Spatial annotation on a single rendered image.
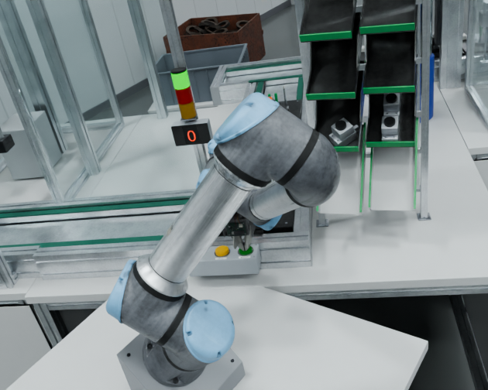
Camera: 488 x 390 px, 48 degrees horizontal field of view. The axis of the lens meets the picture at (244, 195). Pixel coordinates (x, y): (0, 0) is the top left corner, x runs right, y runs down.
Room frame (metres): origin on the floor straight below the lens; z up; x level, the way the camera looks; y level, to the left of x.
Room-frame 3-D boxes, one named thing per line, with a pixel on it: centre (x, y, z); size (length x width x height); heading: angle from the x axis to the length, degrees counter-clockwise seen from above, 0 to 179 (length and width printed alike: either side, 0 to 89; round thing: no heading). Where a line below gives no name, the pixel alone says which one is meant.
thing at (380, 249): (1.93, -0.13, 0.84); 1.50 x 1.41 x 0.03; 77
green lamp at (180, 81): (1.65, 0.12, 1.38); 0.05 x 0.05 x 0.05
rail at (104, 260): (1.41, 0.27, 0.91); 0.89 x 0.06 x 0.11; 77
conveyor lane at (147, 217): (1.58, 0.25, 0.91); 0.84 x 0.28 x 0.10; 77
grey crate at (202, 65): (3.63, 0.13, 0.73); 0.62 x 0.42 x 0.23; 77
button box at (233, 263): (1.30, 0.09, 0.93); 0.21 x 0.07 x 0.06; 77
